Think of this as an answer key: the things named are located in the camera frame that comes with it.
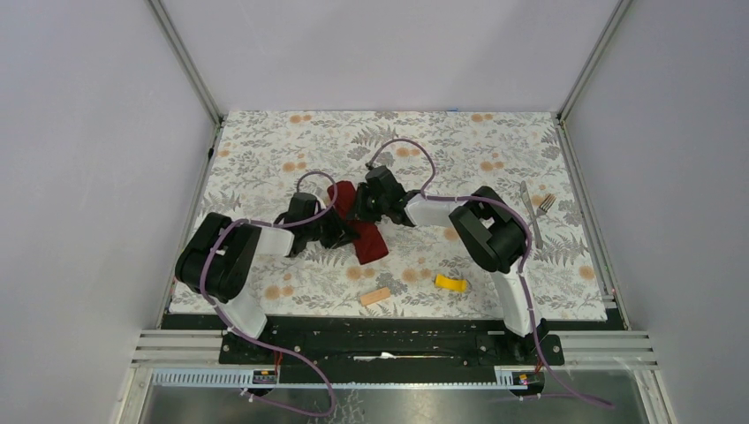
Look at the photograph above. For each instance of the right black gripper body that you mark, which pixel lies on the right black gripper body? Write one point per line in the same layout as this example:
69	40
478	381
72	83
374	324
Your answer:
368	207

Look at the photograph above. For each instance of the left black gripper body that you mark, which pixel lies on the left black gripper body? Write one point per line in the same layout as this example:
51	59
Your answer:
327	229

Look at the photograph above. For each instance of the dark red cloth napkin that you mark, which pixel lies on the dark red cloth napkin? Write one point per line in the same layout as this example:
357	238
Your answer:
370	245

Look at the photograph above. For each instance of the silver fork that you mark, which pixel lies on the silver fork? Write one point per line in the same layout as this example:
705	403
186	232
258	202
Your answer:
545	206

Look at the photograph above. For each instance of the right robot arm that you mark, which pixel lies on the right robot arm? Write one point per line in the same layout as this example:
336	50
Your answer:
496	238

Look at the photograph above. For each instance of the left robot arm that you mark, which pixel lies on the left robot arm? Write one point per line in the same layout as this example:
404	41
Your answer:
217	260

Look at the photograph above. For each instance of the light wooden block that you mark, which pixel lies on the light wooden block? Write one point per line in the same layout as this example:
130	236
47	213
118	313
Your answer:
373	297

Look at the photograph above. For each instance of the floral patterned table mat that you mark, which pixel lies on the floral patterned table mat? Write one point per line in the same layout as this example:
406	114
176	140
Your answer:
263	157

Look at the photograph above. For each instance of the yellow block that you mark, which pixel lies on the yellow block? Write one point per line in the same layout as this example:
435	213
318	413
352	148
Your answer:
446	283

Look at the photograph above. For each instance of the silver table knife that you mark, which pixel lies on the silver table knife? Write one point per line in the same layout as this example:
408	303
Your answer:
526	198

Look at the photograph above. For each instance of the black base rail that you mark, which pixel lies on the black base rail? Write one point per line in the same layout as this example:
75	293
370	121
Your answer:
379	350

